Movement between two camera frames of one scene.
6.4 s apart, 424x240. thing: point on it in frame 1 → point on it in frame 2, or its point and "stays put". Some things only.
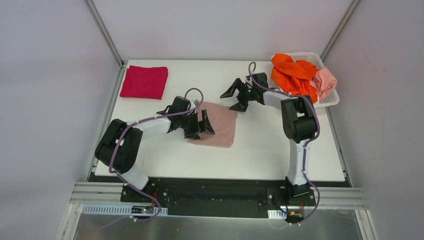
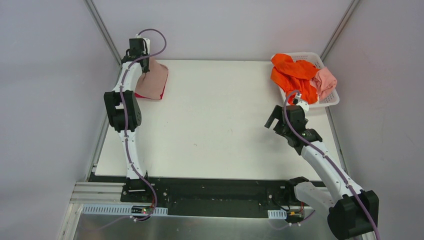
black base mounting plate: [252, 197] stays put
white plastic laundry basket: [331, 97] stays put
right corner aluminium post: [351, 8] stays put
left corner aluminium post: [95, 14] stays put
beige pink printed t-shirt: [222, 120] → [150, 84]
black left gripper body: [195, 124] → [144, 65]
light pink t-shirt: [323, 80] stays put
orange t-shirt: [293, 77] stays put
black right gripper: [243, 95] → [276, 122]
